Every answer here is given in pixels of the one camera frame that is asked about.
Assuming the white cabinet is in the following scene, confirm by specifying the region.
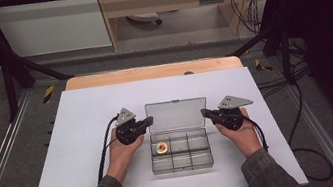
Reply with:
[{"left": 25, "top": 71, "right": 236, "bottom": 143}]
[{"left": 0, "top": 0, "right": 113, "bottom": 64}]

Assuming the black floor cable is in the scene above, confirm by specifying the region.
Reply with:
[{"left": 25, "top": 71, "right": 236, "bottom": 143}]
[{"left": 253, "top": 59, "right": 333, "bottom": 187}]

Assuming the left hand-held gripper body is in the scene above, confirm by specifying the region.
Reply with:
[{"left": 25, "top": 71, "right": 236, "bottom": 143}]
[{"left": 111, "top": 105, "right": 146, "bottom": 148}]

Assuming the clear grey compartment box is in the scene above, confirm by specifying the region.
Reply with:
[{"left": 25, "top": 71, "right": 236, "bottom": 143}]
[{"left": 141, "top": 94, "right": 218, "bottom": 178}]

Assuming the person's right hand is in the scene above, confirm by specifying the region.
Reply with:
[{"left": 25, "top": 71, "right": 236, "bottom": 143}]
[{"left": 212, "top": 107, "right": 265, "bottom": 164}]

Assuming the bundle of hanging cables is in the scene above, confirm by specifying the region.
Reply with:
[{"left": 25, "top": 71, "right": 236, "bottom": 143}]
[{"left": 228, "top": 0, "right": 268, "bottom": 38}]

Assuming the gold round badge red centre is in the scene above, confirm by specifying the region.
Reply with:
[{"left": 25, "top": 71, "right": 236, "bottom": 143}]
[{"left": 154, "top": 140, "right": 171, "bottom": 156}]

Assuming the yellow black floor tape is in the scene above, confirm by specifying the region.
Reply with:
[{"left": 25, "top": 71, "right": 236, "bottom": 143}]
[
  {"left": 253, "top": 56, "right": 273, "bottom": 74},
  {"left": 40, "top": 84, "right": 57, "bottom": 105}
]

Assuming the black metal stand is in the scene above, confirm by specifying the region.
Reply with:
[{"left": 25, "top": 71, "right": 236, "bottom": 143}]
[
  {"left": 0, "top": 0, "right": 81, "bottom": 125},
  {"left": 219, "top": 0, "right": 300, "bottom": 95}
]

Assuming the person's left hand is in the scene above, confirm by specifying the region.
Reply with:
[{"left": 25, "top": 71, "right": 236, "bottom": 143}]
[{"left": 99, "top": 124, "right": 152, "bottom": 186}]

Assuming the grey chair base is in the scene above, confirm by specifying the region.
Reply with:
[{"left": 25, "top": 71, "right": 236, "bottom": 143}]
[{"left": 125, "top": 9, "right": 164, "bottom": 31}]

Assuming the hand-held gripper cable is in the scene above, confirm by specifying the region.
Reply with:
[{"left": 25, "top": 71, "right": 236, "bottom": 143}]
[
  {"left": 241, "top": 112, "right": 270, "bottom": 156},
  {"left": 88, "top": 113, "right": 131, "bottom": 185}
]

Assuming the wooden table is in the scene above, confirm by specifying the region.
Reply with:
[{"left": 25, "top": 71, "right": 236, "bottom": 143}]
[{"left": 63, "top": 50, "right": 244, "bottom": 96}]

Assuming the left hand-held gripper cable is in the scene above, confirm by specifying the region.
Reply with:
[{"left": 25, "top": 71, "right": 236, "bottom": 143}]
[{"left": 88, "top": 113, "right": 131, "bottom": 185}]

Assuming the right hand-held gripper cable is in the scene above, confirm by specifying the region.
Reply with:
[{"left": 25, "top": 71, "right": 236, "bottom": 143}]
[{"left": 241, "top": 112, "right": 270, "bottom": 156}]

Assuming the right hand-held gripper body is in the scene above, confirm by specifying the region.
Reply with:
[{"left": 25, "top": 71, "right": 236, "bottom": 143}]
[{"left": 210, "top": 91, "right": 258, "bottom": 134}]

